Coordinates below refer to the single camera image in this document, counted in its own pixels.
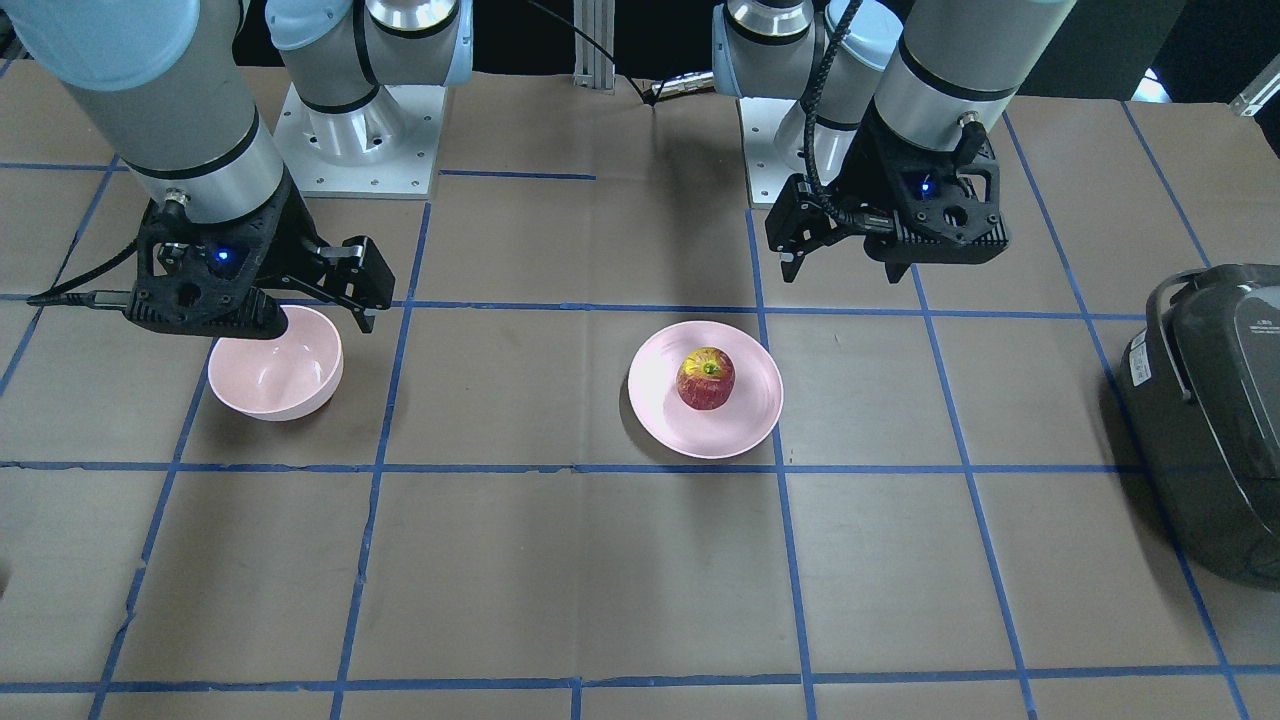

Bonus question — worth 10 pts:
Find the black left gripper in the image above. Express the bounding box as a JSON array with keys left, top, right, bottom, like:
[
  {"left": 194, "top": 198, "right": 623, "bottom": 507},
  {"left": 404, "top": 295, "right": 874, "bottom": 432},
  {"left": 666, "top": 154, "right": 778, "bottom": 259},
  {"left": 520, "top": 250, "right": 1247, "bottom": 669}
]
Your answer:
[{"left": 765, "top": 108, "right": 1010, "bottom": 283}]

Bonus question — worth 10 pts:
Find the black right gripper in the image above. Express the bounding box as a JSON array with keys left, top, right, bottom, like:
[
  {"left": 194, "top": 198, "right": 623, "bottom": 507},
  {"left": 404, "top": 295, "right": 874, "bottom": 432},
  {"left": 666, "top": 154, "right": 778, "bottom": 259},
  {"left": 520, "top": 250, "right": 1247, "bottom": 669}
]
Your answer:
[{"left": 124, "top": 174, "right": 396, "bottom": 340}]

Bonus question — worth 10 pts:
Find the red apple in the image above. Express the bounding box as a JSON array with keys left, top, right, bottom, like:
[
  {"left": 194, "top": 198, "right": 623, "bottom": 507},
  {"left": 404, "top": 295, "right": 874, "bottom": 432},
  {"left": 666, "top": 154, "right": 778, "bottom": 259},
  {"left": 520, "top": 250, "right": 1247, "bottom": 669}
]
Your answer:
[{"left": 676, "top": 346, "right": 736, "bottom": 411}]

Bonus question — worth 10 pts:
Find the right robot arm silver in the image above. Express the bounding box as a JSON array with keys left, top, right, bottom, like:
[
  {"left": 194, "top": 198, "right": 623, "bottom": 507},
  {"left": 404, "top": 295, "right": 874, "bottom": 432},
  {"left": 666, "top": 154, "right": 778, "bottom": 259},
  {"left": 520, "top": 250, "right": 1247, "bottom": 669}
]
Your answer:
[{"left": 3, "top": 1, "right": 474, "bottom": 340}]

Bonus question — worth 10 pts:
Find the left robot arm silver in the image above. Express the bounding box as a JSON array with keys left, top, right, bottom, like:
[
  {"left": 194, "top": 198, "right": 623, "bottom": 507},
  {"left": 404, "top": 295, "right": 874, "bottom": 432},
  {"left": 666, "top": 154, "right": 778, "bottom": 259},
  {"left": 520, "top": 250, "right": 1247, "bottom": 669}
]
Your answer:
[{"left": 712, "top": 1, "right": 1073, "bottom": 283}]

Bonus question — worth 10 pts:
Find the pink bowl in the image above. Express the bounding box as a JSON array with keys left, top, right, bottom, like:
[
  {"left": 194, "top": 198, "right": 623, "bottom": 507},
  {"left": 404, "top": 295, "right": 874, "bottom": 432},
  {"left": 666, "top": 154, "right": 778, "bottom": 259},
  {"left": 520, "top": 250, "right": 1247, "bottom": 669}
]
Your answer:
[{"left": 207, "top": 305, "right": 346, "bottom": 421}]

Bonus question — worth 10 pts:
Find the pink plate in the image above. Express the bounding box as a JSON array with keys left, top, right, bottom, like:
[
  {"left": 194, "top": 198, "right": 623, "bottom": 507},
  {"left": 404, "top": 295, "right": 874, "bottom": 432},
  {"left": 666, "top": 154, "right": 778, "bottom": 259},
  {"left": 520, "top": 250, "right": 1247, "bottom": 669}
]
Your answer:
[{"left": 626, "top": 320, "right": 785, "bottom": 459}]

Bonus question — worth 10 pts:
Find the dark grey rice cooker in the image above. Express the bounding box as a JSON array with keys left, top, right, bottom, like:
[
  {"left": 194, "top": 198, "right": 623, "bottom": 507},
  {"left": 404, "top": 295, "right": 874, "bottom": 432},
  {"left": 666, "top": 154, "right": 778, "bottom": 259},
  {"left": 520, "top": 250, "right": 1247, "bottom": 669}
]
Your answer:
[{"left": 1119, "top": 264, "right": 1279, "bottom": 592}]

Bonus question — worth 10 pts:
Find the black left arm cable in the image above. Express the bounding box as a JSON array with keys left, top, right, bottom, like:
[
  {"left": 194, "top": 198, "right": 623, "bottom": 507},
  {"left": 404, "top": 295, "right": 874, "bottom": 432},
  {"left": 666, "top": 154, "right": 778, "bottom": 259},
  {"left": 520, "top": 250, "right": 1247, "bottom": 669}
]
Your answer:
[{"left": 803, "top": 0, "right": 893, "bottom": 229}]

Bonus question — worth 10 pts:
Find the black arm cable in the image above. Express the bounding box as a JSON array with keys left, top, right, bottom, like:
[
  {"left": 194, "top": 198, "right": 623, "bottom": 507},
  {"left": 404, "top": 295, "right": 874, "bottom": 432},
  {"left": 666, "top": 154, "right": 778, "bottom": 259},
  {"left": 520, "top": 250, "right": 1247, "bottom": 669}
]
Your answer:
[
  {"left": 27, "top": 238, "right": 141, "bottom": 307},
  {"left": 803, "top": 0, "right": 893, "bottom": 229}
]

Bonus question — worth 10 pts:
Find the black background cable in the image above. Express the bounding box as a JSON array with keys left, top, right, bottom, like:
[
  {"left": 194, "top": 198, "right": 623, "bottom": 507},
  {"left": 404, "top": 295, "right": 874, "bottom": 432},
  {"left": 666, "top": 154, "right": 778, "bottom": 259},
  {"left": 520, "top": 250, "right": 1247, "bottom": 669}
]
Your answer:
[{"left": 524, "top": 0, "right": 716, "bottom": 108}]

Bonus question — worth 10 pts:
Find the aluminium frame post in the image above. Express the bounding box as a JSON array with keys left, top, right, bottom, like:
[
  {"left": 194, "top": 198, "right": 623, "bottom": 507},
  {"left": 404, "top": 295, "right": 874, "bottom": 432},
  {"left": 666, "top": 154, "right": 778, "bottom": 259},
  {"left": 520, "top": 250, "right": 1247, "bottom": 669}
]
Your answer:
[{"left": 572, "top": 0, "right": 616, "bottom": 94}]

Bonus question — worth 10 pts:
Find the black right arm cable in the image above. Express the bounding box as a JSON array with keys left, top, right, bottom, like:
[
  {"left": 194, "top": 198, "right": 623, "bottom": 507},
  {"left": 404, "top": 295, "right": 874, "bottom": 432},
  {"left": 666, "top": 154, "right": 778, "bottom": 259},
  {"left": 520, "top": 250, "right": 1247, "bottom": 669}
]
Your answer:
[{"left": 27, "top": 238, "right": 141, "bottom": 307}]

